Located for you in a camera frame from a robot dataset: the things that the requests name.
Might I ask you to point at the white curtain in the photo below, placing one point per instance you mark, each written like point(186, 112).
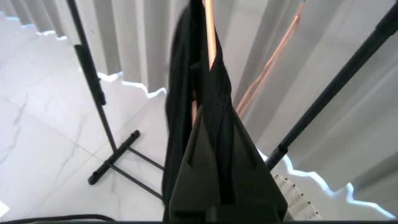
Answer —
point(342, 124)

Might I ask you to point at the white laundry basket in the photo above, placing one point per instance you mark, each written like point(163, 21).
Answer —
point(295, 199)

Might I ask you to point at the black clothes rack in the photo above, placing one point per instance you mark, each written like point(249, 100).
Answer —
point(90, 71)

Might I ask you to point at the pink clothes hanger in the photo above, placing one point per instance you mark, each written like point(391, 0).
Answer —
point(211, 31)

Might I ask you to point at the black garment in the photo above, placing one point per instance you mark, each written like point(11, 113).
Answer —
point(217, 93)

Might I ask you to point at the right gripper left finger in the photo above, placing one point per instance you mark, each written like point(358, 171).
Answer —
point(196, 174)

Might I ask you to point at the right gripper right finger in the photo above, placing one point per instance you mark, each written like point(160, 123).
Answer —
point(255, 186)

